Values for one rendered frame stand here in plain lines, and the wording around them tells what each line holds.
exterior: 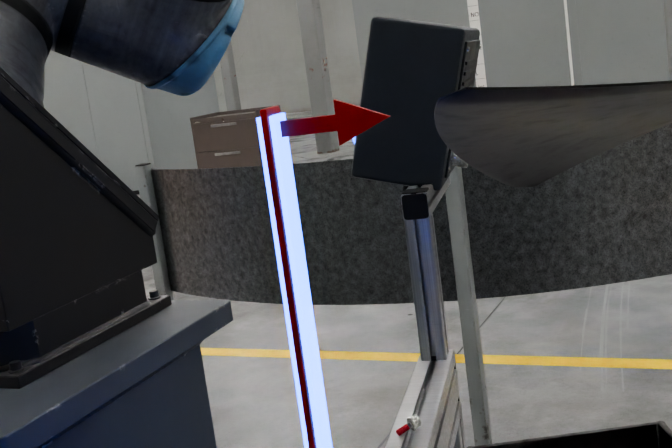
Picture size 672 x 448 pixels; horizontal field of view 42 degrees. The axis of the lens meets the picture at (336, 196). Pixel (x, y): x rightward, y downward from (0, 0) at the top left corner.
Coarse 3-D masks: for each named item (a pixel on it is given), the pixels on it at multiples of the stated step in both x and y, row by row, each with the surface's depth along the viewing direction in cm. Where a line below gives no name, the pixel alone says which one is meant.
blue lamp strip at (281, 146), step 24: (288, 144) 47; (288, 168) 47; (288, 192) 46; (288, 216) 46; (288, 240) 46; (312, 312) 48; (312, 336) 48; (312, 360) 48; (312, 384) 47; (312, 408) 48
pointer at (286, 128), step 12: (336, 108) 45; (348, 108) 45; (360, 108) 45; (288, 120) 46; (300, 120) 46; (312, 120) 46; (324, 120) 45; (336, 120) 45; (348, 120) 45; (360, 120) 45; (372, 120) 45; (288, 132) 46; (300, 132) 46; (312, 132) 46; (348, 132) 45; (360, 132) 45
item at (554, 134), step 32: (448, 96) 35; (480, 96) 35; (512, 96) 35; (544, 96) 35; (576, 96) 35; (608, 96) 35; (640, 96) 36; (448, 128) 41; (480, 128) 41; (512, 128) 42; (544, 128) 44; (576, 128) 45; (608, 128) 47; (640, 128) 49; (480, 160) 49; (512, 160) 50; (544, 160) 51; (576, 160) 53
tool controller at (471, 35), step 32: (384, 32) 101; (416, 32) 100; (448, 32) 99; (384, 64) 102; (416, 64) 101; (448, 64) 100; (384, 96) 102; (416, 96) 101; (384, 128) 103; (416, 128) 102; (384, 160) 104; (416, 160) 103; (448, 160) 103
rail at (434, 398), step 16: (416, 368) 99; (432, 368) 102; (448, 368) 98; (416, 384) 94; (432, 384) 94; (448, 384) 96; (416, 400) 90; (432, 400) 89; (448, 400) 95; (400, 416) 87; (432, 416) 86; (448, 416) 94; (416, 432) 82; (432, 432) 83; (448, 432) 93
